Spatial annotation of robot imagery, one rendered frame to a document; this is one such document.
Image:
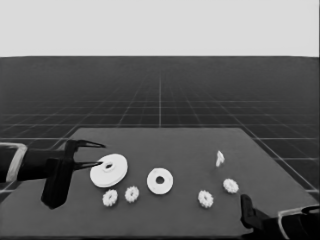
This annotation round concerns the large thick white disc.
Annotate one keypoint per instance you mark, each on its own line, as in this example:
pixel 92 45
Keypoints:
pixel 113 177

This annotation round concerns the small white gear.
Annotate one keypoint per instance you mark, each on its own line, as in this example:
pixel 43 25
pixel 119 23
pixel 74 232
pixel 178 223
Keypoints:
pixel 201 200
pixel 227 187
pixel 128 195
pixel 106 199

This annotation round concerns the small white T-shaped piece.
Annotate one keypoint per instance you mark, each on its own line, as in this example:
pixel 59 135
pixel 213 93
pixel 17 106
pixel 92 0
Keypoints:
pixel 219 159

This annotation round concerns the white round carrier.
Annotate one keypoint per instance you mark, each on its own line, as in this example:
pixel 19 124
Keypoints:
pixel 168 185

